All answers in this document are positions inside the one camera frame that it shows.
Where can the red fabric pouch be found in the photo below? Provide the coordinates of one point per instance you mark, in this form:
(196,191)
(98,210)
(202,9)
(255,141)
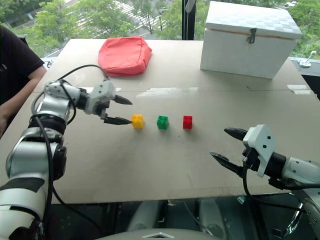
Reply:
(123,56)

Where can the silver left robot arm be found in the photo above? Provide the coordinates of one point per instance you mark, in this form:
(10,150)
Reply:
(27,160)

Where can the white wooden box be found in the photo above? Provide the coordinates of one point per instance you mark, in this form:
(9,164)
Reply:
(247,50)

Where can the green toy brick cube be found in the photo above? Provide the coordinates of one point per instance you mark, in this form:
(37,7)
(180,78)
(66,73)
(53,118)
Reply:
(162,123)

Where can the red toy brick cube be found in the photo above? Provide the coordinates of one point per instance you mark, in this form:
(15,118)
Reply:
(187,122)

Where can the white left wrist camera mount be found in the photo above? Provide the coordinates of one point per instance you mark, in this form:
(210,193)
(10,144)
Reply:
(101,93)

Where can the grey rounded robot leg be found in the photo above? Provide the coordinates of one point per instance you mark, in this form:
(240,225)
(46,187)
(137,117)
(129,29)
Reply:
(143,216)
(212,220)

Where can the silver robot torso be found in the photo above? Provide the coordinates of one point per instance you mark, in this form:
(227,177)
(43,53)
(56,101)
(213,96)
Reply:
(160,236)

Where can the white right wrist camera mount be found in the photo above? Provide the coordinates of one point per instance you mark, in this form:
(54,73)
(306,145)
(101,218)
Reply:
(262,147)

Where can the yellow toy brick cube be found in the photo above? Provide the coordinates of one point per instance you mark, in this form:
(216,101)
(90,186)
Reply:
(138,122)

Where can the person in black shirt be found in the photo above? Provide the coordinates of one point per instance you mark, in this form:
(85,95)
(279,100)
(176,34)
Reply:
(15,67)

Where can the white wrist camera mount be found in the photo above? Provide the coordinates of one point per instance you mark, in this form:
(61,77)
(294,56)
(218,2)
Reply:
(262,147)
(101,93)

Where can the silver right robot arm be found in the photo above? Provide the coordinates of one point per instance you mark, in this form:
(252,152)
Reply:
(300,167)

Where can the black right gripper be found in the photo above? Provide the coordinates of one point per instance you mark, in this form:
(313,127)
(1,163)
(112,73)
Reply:
(251,160)

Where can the black window frame post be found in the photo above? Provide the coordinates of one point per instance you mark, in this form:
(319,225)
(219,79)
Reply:
(188,25)

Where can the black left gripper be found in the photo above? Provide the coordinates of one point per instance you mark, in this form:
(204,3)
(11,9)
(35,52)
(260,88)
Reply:
(104,108)

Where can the person's bare forearm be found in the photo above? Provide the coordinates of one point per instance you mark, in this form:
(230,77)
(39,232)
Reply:
(17,97)

